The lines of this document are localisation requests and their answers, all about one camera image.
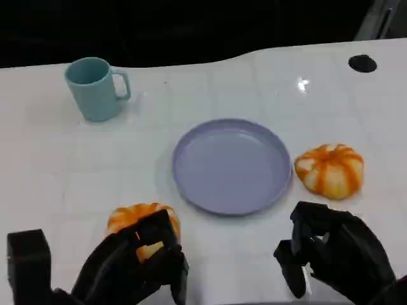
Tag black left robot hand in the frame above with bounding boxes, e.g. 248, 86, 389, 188
71, 208, 190, 305

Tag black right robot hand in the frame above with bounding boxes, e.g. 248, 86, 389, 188
273, 201, 398, 299

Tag lilac plate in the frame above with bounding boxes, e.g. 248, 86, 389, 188
171, 118, 293, 217

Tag pale green mug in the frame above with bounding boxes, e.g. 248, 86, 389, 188
64, 57, 132, 123

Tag black round table grommet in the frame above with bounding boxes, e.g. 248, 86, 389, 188
348, 54, 378, 74

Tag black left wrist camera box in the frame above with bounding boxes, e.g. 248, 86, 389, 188
6, 228, 53, 305

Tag grey metal frame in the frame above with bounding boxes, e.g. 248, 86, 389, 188
353, 0, 407, 41

